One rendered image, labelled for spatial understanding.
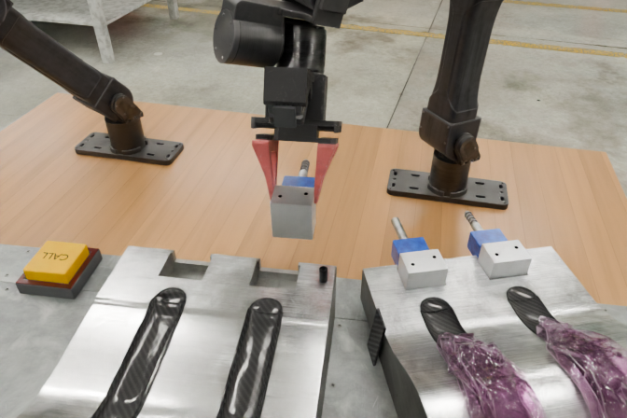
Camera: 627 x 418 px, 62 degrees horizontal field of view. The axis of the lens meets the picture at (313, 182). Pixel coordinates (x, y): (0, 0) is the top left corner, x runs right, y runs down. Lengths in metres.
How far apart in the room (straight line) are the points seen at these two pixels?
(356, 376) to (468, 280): 0.18
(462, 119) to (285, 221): 0.33
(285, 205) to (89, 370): 0.26
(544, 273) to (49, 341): 0.62
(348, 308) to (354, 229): 0.16
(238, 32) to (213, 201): 0.40
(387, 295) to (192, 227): 0.35
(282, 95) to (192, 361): 0.28
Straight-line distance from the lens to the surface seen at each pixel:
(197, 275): 0.66
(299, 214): 0.61
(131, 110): 0.98
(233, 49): 0.56
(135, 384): 0.56
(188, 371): 0.55
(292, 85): 0.52
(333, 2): 0.58
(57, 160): 1.09
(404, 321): 0.62
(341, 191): 0.89
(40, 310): 0.78
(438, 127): 0.81
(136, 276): 0.64
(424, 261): 0.65
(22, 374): 0.72
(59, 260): 0.78
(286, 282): 0.64
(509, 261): 0.68
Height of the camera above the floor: 1.32
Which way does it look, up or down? 35 degrees down
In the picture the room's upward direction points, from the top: straight up
